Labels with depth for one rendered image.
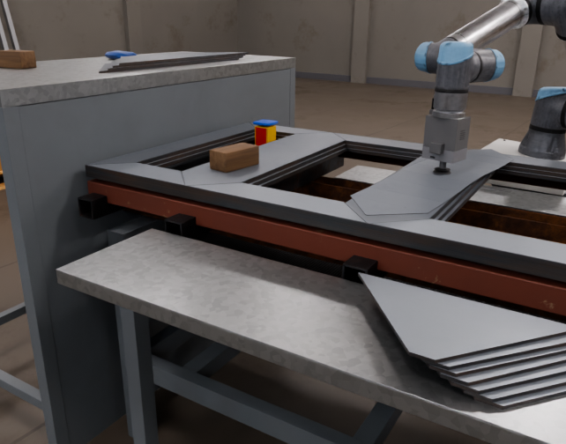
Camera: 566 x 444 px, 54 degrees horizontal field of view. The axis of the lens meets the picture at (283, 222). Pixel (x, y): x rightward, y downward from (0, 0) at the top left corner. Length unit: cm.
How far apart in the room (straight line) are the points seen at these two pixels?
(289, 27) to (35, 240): 1077
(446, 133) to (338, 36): 1011
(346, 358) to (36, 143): 94
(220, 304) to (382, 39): 1020
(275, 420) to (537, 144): 125
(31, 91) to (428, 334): 104
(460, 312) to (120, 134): 107
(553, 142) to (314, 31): 987
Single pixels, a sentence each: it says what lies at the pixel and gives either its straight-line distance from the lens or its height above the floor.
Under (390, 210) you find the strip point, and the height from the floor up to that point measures 85.
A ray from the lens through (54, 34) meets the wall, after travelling 974.
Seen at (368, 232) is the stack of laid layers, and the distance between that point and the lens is 106.
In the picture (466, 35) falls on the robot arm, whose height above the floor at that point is 117.
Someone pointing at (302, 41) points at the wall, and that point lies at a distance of 1185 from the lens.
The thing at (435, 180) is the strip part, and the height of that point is 85.
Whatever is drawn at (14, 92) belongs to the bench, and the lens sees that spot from 142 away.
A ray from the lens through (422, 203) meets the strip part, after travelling 120.
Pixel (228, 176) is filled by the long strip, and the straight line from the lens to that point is 135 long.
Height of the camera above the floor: 121
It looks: 20 degrees down
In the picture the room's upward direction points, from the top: 1 degrees clockwise
